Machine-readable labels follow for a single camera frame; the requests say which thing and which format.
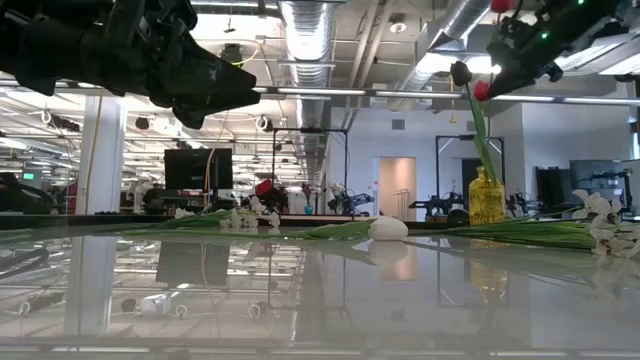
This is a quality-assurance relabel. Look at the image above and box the yellow glass vase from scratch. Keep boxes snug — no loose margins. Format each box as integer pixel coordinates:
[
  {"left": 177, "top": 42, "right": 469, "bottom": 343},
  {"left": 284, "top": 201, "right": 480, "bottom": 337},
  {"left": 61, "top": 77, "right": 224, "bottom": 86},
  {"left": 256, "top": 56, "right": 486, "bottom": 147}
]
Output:
[{"left": 468, "top": 166, "right": 506, "bottom": 226}]

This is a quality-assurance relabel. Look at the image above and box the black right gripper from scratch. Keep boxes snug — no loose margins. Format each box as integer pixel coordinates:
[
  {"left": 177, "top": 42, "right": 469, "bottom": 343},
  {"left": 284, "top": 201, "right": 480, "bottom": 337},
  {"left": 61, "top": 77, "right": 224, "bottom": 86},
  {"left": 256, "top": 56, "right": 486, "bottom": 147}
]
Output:
[{"left": 487, "top": 0, "right": 626, "bottom": 100}]

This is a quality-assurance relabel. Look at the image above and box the black upright monitor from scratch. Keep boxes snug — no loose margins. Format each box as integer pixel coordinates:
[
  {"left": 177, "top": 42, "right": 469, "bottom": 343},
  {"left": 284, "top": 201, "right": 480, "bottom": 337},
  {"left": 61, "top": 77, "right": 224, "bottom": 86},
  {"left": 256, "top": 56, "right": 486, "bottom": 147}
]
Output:
[{"left": 535, "top": 167, "right": 572, "bottom": 209}]

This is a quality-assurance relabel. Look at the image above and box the smooth silver ventilation duct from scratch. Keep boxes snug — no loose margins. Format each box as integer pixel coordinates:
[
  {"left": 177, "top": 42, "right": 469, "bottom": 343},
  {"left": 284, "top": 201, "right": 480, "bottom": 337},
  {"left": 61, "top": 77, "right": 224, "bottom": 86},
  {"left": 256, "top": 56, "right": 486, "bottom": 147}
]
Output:
[{"left": 399, "top": 0, "right": 494, "bottom": 96}]

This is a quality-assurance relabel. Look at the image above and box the silver ribbed ventilation duct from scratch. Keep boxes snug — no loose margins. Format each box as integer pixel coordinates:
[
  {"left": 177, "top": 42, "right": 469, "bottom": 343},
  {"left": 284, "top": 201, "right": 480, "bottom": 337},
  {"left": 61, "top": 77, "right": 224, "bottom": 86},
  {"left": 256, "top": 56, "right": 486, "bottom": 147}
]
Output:
[{"left": 277, "top": 0, "right": 335, "bottom": 186}]

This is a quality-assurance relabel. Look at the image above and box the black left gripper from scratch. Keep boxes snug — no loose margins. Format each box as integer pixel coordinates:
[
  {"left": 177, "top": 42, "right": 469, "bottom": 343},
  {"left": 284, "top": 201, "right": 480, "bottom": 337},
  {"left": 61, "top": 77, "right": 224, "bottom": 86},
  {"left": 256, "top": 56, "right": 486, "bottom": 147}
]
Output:
[{"left": 79, "top": 0, "right": 261, "bottom": 130}]

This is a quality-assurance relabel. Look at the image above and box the teal vase with flowers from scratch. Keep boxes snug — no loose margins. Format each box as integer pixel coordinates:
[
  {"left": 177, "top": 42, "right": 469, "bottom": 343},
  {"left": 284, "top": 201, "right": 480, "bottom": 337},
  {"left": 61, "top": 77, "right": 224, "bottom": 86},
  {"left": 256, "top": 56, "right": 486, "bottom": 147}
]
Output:
[{"left": 301, "top": 183, "right": 316, "bottom": 216}]

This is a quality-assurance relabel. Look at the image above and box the black metal table frame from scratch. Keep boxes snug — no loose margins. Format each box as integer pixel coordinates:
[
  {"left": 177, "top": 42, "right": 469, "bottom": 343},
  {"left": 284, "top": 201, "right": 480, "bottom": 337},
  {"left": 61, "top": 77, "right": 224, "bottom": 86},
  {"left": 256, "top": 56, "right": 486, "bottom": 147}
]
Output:
[{"left": 0, "top": 213, "right": 640, "bottom": 232}]

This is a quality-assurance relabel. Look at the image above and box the small white flower bunch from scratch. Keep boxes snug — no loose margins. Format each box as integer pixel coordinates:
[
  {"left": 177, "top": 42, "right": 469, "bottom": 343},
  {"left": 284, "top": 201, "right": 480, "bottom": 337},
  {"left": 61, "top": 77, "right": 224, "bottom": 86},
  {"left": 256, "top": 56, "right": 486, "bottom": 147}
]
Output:
[
  {"left": 119, "top": 194, "right": 282, "bottom": 235},
  {"left": 409, "top": 188, "right": 640, "bottom": 260}
]

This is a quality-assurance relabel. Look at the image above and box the white pillar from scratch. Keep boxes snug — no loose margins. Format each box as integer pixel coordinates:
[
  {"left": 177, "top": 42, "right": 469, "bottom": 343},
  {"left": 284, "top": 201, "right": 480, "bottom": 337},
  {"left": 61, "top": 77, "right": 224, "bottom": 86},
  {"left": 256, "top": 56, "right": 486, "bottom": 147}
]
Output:
[{"left": 74, "top": 94, "right": 126, "bottom": 215}]

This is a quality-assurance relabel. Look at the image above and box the long ceiling light strip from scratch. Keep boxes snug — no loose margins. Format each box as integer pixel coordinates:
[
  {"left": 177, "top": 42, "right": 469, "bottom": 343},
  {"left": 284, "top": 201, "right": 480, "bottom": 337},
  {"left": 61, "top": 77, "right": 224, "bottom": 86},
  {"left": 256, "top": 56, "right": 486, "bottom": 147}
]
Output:
[{"left": 249, "top": 84, "right": 640, "bottom": 106}]

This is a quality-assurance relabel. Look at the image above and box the grey wide monitor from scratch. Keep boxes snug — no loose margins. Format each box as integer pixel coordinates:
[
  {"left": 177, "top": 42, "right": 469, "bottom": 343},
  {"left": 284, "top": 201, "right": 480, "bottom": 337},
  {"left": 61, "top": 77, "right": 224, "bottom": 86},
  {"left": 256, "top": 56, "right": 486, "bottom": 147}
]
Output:
[{"left": 569, "top": 159, "right": 626, "bottom": 190}]

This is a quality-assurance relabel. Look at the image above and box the black artificial tulip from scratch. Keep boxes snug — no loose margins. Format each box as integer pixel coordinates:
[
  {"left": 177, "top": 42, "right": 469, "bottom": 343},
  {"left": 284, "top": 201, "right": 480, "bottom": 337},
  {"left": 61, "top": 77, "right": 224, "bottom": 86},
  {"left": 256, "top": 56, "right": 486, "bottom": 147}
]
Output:
[{"left": 449, "top": 60, "right": 501, "bottom": 186}]

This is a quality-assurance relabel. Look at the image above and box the black computer monitor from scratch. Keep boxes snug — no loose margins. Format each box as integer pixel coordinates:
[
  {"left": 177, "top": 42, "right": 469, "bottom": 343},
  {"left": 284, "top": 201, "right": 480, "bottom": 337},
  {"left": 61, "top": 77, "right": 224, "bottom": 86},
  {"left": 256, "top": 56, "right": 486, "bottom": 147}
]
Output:
[{"left": 164, "top": 148, "right": 234, "bottom": 191}]

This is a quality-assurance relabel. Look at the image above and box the black metal station frame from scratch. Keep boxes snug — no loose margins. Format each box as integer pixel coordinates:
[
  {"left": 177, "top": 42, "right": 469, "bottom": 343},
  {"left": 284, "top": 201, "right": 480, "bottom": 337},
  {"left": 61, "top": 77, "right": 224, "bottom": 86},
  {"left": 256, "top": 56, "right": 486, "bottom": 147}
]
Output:
[
  {"left": 271, "top": 127, "right": 350, "bottom": 217},
  {"left": 434, "top": 134, "right": 506, "bottom": 216}
]

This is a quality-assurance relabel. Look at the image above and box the white artificial tulip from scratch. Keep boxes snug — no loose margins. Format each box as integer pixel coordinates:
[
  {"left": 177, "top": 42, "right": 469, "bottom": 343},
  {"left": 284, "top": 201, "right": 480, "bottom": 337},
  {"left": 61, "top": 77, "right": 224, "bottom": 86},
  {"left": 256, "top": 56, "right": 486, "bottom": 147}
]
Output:
[{"left": 119, "top": 215, "right": 410, "bottom": 242}]

